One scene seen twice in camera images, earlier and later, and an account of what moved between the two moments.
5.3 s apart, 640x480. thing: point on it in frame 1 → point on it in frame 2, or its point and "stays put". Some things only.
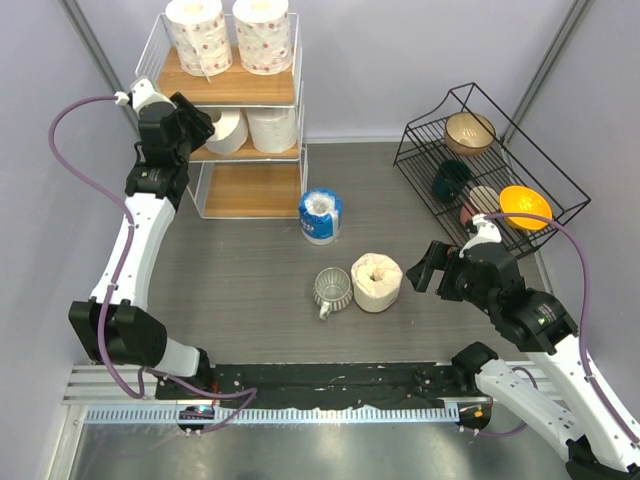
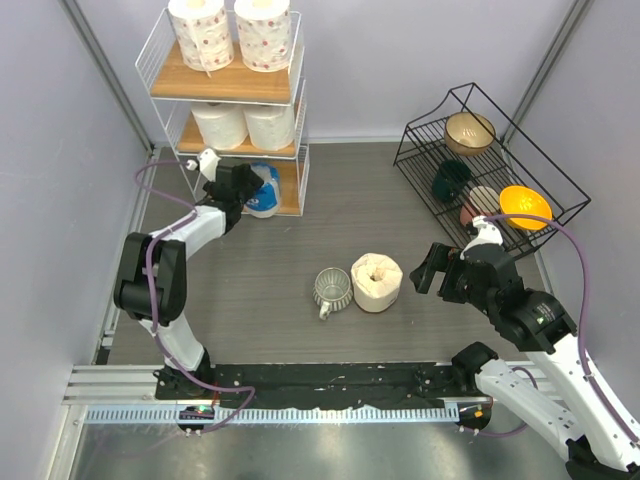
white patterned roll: x=263 y=36 stays put
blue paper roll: x=320 y=213 → x=266 y=202
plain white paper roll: x=273 y=130 stays put
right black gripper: x=435 y=257 stays put
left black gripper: x=198 y=121 → x=252 y=183
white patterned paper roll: x=202 y=37 stays put
